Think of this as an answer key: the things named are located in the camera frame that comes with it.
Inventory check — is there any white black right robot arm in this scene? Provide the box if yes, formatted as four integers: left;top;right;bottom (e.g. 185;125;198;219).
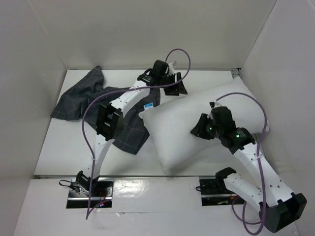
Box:
191;106;307;233

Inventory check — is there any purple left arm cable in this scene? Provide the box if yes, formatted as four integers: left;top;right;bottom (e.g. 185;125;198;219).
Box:
81;48;192;220

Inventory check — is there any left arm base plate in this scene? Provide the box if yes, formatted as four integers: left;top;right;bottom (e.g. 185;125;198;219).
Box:
66;177;114;209

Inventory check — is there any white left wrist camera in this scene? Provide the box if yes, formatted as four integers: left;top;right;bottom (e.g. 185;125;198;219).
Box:
167;61;177;76

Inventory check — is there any blue pillow label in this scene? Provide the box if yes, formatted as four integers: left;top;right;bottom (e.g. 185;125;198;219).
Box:
144;103;154;110

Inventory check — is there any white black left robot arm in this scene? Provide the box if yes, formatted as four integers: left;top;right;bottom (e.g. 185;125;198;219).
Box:
76;60;187;196

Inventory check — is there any aluminium frame rail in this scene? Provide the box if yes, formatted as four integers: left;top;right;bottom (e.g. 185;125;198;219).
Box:
231;68;240;79

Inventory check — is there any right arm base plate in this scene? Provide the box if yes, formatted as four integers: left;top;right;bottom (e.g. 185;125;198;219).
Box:
195;178;244;207

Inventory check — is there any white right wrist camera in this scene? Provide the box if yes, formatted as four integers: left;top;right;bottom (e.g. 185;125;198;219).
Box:
209;101;222;115

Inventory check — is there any white pillow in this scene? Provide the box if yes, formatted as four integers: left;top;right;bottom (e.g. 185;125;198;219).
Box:
143;78;265;175

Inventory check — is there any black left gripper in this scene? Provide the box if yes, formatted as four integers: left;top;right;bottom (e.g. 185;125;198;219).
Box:
157;71;187;95

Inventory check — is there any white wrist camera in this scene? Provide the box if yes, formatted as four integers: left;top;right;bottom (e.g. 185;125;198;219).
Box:
167;61;177;76
209;101;222;115

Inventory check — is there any dark grey checked pillowcase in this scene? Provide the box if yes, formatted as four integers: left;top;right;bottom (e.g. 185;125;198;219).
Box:
50;66;160;155

